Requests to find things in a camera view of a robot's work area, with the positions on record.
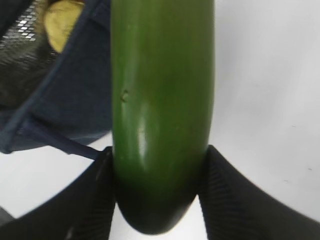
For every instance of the dark blue lunch bag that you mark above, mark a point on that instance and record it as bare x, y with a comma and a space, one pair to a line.
62, 100

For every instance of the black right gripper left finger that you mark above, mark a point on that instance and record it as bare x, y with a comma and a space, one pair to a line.
82, 211

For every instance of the yellow pear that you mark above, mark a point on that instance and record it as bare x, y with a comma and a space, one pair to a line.
59, 21

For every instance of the green cucumber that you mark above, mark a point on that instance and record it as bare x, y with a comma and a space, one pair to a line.
162, 57

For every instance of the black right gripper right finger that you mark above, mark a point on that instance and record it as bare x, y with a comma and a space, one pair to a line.
234, 208

